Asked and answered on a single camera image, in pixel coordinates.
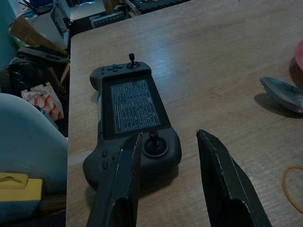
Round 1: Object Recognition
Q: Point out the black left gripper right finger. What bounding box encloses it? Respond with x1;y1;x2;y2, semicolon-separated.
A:
196;129;273;227

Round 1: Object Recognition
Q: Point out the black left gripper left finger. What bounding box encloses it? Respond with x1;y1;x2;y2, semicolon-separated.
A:
86;132;143;227

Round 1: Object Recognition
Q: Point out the yellow rubber band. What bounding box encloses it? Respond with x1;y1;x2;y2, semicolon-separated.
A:
282;166;303;212

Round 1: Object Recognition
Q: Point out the black handheld remote controller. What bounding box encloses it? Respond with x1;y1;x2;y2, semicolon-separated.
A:
82;53;182;191

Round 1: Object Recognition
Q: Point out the silver metal spoon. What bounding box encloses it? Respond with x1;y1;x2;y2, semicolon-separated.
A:
259;77;303;114

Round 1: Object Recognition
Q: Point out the white plastic chair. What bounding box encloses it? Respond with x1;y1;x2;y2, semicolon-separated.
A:
0;93;69;193

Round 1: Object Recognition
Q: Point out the yellow cardboard box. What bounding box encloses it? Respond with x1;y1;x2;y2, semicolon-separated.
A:
0;172;44;203

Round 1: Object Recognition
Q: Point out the red white patterned bag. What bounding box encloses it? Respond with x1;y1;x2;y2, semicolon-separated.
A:
21;84;64;122

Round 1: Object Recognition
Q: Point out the red bowl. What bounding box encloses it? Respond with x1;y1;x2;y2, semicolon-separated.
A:
288;39;303;89

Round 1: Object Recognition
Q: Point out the black backpack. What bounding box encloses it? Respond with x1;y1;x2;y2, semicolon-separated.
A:
0;56;62;95

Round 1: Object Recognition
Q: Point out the black keyboard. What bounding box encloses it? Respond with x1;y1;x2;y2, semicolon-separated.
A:
89;11;125;29

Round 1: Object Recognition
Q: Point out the white storage box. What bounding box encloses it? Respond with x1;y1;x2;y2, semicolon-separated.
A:
22;4;70;48

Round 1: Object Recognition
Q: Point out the brown cardboard box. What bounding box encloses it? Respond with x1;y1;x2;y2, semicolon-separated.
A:
9;14;69;56

